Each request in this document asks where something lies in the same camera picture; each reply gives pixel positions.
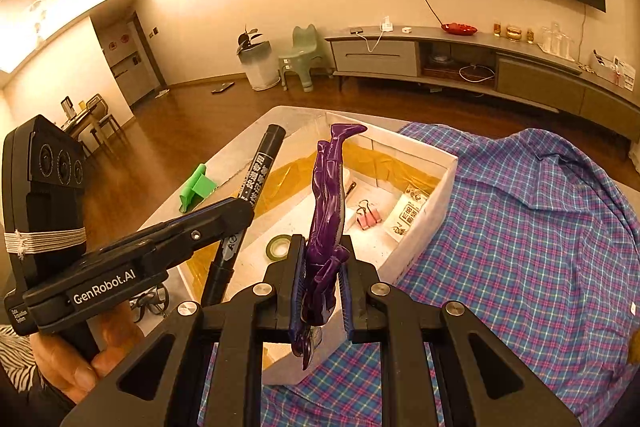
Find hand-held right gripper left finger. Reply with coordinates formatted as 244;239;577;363
60;234;307;427

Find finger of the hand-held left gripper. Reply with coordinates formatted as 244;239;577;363
147;200;235;234
100;202;253;265

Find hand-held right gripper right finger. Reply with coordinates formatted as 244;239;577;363
339;246;581;427

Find dark green tape roll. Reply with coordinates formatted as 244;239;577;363
265;235;293;258

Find black marker pen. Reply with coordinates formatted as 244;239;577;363
202;123;287;308

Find purple figurine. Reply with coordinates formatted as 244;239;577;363
292;123;368;370

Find red and white staple box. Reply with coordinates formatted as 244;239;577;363
390;184;431;238

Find white foam box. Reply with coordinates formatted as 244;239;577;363
177;109;458;385

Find person's left hand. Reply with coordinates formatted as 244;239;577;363
31;306;147;403

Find green phone stand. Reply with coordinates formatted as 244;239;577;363
179;163;217;212

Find black eyeglasses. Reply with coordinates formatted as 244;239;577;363
131;284;171;323

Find wooden dining chair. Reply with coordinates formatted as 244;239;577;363
60;93;123;152

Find white round bin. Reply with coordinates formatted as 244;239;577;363
239;42;281;92

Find grey interior door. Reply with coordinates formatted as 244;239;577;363
107;19;166;108

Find potted green plant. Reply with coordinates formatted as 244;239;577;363
236;26;263;52

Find ceiling lamp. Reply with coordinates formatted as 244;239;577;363
27;0;51;40

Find blue plaid shirt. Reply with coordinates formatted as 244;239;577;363
197;122;640;427

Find green child chair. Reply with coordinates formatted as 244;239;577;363
277;24;335;92

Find long grey television cabinet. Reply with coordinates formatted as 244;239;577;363
325;26;640;140

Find clear glass cup set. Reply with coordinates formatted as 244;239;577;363
537;23;576;56

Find white desktop organizer box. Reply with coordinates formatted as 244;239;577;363
592;49;638;90

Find white charger cable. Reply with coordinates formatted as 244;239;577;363
362;31;388;54

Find coiled white cable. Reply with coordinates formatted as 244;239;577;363
459;64;493;82

